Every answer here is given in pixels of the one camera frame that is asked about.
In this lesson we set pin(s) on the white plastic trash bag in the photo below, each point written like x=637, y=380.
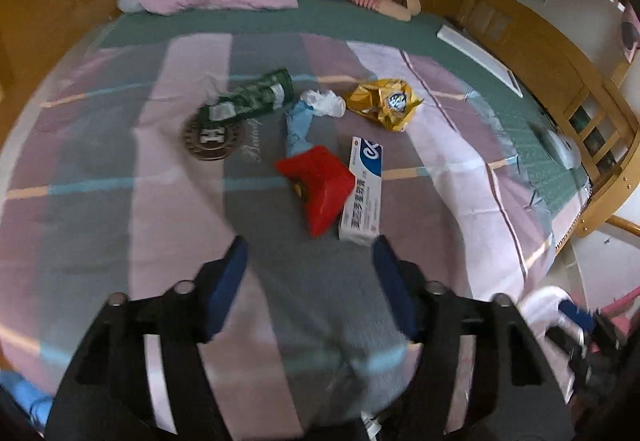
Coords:
x=540, y=311

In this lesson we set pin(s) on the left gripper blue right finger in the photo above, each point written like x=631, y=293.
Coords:
x=387, y=267

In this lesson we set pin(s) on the red snack wrapper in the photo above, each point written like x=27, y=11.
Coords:
x=327, y=184

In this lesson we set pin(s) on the green bed mat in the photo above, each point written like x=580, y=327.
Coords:
x=520, y=117

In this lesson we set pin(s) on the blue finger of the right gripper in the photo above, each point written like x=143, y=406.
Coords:
x=581, y=317

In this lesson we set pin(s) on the pink stool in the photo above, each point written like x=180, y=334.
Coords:
x=620, y=308

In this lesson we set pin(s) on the pink plaid blanket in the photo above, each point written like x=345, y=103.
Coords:
x=105, y=197

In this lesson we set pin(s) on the wooden bed frame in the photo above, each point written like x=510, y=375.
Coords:
x=587, y=106

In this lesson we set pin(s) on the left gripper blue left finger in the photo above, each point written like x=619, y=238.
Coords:
x=222, y=279

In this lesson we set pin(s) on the white blue medicine box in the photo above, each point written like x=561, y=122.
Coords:
x=360, y=220

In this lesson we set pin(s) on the white handheld device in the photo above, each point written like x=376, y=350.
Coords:
x=562, y=149

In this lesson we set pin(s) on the white tissue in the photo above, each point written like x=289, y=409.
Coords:
x=324, y=103

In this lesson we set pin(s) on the light blue cloth rag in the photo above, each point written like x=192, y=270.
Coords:
x=298, y=121

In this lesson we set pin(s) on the yellow chip bag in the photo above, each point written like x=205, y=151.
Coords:
x=390, y=102

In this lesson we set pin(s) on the dark green snack bag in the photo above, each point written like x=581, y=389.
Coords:
x=266, y=94

